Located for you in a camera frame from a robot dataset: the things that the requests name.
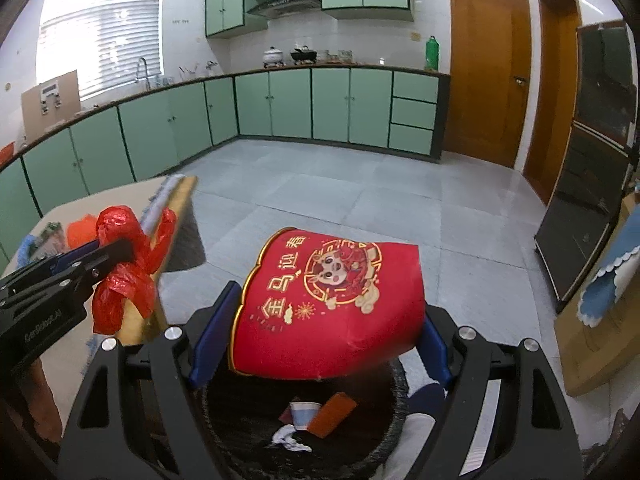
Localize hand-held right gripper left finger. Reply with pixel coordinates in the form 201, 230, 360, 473
57, 280, 246, 480

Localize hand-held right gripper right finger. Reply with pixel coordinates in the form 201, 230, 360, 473
419, 305, 586, 480

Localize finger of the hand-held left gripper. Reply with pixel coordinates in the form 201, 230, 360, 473
0, 237, 134, 312
0, 242, 99, 291

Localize red plastic bag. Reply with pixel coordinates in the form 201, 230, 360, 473
91, 205, 178, 336

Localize small green carton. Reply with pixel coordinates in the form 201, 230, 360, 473
37, 221, 66, 256

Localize black trash bin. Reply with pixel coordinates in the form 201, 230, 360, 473
200, 360, 416, 480

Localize red printed paper bag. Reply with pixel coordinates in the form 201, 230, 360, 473
227, 228, 427, 381

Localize white tissue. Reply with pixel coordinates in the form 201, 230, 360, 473
271, 424, 312, 453

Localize person's left hand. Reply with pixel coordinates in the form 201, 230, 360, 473
20, 359, 64, 441

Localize person's white pant leg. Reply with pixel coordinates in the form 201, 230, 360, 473
377, 412, 441, 480

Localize cardboard box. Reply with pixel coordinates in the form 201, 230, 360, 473
21, 70, 82, 140

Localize printed cloth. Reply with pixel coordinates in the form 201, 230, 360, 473
580, 400, 640, 466

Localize white window blinds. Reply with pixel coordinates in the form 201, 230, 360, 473
37, 0, 166, 101

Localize green lower cabinets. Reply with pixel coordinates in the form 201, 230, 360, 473
0, 67, 451, 261

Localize black glass cabinet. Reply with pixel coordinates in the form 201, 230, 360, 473
534, 20, 640, 313

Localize wooden door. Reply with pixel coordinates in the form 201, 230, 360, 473
442, 0, 532, 170

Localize wooden door frame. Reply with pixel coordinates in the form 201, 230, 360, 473
522, 0, 583, 206

